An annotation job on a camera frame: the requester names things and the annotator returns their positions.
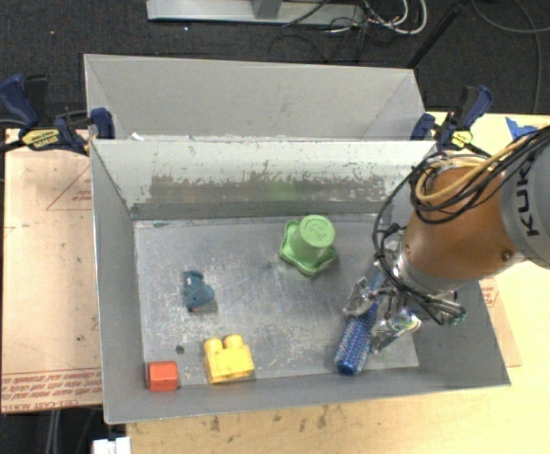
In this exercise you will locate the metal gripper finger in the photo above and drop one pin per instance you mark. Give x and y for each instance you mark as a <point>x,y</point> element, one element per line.
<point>390,329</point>
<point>362,298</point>

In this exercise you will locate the blue bristled roller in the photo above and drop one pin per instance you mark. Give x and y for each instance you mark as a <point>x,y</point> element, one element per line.
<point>354,348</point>

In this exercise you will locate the green toy cup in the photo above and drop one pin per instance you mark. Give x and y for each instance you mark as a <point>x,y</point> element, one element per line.
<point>310,244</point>

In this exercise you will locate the grey metal bin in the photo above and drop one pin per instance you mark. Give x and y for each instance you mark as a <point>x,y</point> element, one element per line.
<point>265,310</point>

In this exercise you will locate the yellow toy brick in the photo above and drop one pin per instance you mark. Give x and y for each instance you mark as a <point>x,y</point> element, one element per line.
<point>228,360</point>

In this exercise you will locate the dark blue toy animal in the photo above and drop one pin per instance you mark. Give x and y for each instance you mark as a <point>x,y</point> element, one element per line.
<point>198,292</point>

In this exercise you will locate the orange cube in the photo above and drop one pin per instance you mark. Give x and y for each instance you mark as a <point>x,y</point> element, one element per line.
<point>163,376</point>

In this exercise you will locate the brown cardboard board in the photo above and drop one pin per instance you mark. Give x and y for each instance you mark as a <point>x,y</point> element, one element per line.
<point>48,263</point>

